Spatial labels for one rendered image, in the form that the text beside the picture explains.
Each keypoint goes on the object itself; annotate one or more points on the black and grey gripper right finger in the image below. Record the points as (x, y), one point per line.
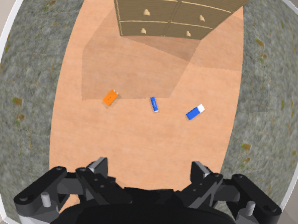
(254, 206)

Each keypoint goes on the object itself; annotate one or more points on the orange nine-volt battery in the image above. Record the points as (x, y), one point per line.
(110, 97)

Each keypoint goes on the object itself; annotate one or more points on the brown drawer front with small knob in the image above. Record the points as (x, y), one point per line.
(154, 28)
(199, 14)
(226, 4)
(186, 30)
(143, 9)

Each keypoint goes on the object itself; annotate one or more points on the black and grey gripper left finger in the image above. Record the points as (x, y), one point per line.
(36, 204)

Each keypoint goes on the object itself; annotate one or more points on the blue aa battery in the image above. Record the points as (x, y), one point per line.
(154, 104)

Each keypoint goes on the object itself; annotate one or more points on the blue and white eraser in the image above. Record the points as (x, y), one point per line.
(194, 112)

